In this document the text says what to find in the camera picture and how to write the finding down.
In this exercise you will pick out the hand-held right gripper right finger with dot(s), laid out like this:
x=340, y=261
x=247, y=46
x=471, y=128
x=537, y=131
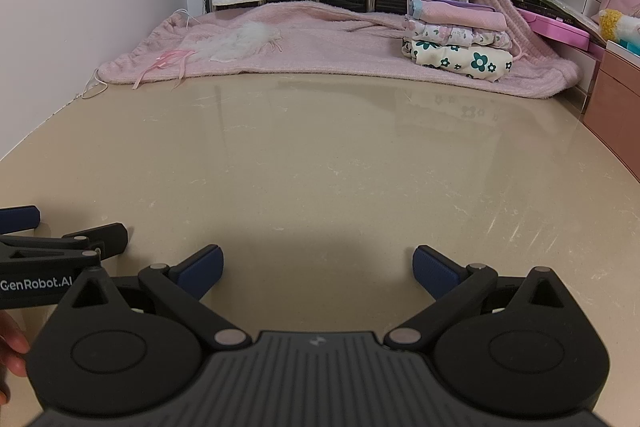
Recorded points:
x=437, y=269

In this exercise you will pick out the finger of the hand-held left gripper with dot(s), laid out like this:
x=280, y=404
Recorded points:
x=107, y=237
x=20, y=218

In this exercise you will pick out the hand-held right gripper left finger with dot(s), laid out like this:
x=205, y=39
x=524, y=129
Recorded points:
x=205, y=269

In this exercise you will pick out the cream green-flower garment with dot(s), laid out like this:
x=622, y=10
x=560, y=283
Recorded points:
x=465, y=59

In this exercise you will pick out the person's left hand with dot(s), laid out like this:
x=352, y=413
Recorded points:
x=14, y=339

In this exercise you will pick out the pink ribbon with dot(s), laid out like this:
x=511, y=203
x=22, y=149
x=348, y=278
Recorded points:
x=165, y=59

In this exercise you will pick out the white fluffy garment with ribbons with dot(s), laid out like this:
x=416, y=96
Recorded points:
x=240, y=42

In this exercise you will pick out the white small-floral garment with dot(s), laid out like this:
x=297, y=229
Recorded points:
x=450, y=34

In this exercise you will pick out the pink-brown box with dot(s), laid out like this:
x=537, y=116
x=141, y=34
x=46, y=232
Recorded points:
x=615, y=107

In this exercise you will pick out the pink folded garment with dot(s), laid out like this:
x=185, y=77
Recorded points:
x=460, y=17

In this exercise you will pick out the pink fleece blanket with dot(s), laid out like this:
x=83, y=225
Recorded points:
x=325, y=42

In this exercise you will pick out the pink flat case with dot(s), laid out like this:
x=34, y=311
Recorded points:
x=555, y=29

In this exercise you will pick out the purple folded garment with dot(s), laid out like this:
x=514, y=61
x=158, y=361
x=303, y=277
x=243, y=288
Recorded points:
x=465, y=2

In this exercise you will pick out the clear plastic packet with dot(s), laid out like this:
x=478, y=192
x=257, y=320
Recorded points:
x=562, y=6

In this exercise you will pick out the yellow white plush toy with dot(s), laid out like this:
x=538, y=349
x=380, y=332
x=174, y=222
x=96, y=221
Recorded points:
x=617, y=27

